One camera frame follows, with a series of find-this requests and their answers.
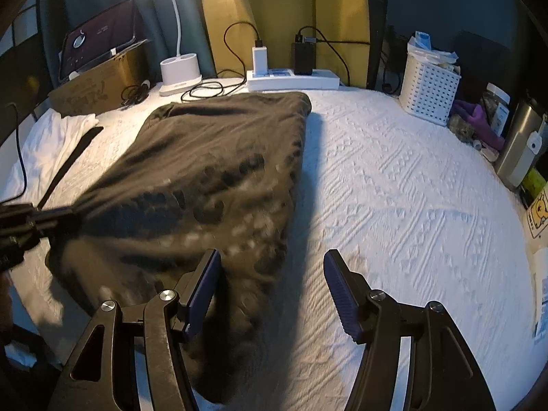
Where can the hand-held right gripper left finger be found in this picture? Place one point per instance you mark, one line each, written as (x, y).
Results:
(204, 293)

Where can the white power strip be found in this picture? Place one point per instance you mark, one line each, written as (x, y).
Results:
(295, 80)

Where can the steel tumbler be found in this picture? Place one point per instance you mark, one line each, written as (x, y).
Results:
(520, 137)

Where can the yellow green packet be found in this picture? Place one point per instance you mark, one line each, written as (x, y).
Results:
(533, 182)

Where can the white desk lamp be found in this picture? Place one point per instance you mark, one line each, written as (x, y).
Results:
(180, 70)

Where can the glass jar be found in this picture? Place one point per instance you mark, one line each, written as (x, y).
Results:
(498, 111)

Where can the purple cloth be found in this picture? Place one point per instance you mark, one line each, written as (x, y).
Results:
(475, 117)

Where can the white cloth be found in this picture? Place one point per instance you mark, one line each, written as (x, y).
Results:
(43, 145)

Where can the white textured bedspread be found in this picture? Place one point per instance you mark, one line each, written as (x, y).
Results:
(406, 188)

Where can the blue white packet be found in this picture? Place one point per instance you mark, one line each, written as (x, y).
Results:
(421, 40)

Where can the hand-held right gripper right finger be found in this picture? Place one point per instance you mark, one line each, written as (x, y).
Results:
(342, 297)

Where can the white printed mug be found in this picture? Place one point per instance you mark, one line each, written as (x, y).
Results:
(538, 218)

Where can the white woven basket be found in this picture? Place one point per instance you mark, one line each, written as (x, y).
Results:
(428, 90)

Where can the white charger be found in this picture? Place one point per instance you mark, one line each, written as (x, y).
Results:
(260, 58)

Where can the black charger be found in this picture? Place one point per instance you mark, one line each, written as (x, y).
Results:
(302, 58)

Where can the cardboard box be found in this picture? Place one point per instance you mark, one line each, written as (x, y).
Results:
(94, 85)

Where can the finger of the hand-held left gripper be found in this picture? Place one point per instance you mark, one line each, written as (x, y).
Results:
(58, 220)

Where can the dark brown t-shirt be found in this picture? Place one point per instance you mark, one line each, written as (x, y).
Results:
(205, 145)

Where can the grey patterned pouch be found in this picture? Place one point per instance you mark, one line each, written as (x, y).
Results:
(460, 128)

